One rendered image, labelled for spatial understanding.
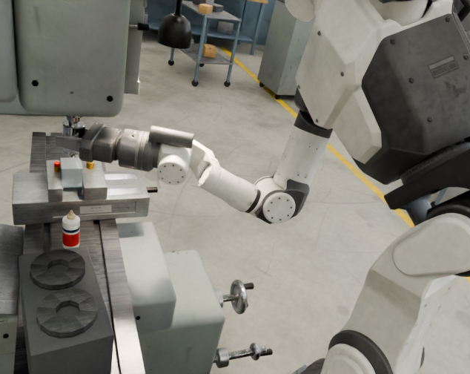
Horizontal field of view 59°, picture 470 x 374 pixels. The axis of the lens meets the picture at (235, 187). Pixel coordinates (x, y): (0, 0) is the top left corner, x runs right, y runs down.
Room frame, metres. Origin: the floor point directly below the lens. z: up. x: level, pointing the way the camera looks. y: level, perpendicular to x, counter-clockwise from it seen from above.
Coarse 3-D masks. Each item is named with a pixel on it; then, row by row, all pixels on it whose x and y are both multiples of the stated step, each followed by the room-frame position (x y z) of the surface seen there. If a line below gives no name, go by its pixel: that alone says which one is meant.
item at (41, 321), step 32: (32, 256) 0.54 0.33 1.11; (64, 256) 0.55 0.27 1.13; (32, 288) 0.48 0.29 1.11; (64, 288) 0.49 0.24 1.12; (96, 288) 0.51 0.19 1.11; (32, 320) 0.42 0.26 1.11; (64, 320) 0.42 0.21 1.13; (96, 320) 0.44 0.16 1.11; (32, 352) 0.36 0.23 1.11; (64, 352) 0.38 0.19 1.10; (96, 352) 0.41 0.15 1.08
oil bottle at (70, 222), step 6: (72, 210) 0.79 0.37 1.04; (66, 216) 0.80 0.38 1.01; (72, 216) 0.79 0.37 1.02; (66, 222) 0.78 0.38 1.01; (72, 222) 0.78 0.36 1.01; (78, 222) 0.79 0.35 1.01; (66, 228) 0.77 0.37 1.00; (72, 228) 0.78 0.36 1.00; (78, 228) 0.79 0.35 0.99; (66, 234) 0.77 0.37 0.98; (72, 234) 0.78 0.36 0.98; (78, 234) 0.79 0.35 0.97; (66, 240) 0.77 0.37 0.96; (72, 240) 0.78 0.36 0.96; (78, 240) 0.79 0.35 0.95; (66, 246) 0.77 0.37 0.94; (72, 246) 0.78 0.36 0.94; (78, 246) 0.79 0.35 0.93
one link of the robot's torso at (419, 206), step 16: (448, 160) 0.58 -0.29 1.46; (464, 160) 0.56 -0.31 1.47; (416, 176) 0.61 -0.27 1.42; (432, 176) 0.59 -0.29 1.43; (448, 176) 0.57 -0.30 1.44; (464, 176) 0.56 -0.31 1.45; (400, 192) 0.61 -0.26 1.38; (416, 192) 0.59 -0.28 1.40; (432, 192) 0.69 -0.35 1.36; (400, 208) 0.62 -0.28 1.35; (416, 208) 0.63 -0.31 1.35; (416, 224) 0.61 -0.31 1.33
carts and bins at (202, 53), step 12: (204, 0) 5.33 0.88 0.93; (204, 12) 5.09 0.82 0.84; (216, 12) 5.37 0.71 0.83; (204, 24) 4.96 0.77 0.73; (240, 24) 5.25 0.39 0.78; (192, 48) 5.29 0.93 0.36; (204, 48) 5.32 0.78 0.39; (204, 60) 5.07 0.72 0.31; (216, 60) 5.21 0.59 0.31; (228, 60) 5.34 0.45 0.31; (228, 72) 5.24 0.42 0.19; (192, 84) 4.95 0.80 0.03; (228, 84) 5.25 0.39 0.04; (444, 192) 3.25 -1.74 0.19; (432, 204) 3.26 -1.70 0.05
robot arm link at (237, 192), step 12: (228, 180) 0.84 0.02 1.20; (240, 180) 0.86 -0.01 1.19; (264, 180) 0.92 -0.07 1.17; (216, 192) 0.82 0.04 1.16; (228, 192) 0.83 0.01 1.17; (240, 192) 0.83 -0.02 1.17; (252, 192) 0.85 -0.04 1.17; (264, 192) 0.86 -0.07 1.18; (228, 204) 0.84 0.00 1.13; (240, 204) 0.83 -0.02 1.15; (252, 204) 0.84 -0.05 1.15; (264, 216) 0.82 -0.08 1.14
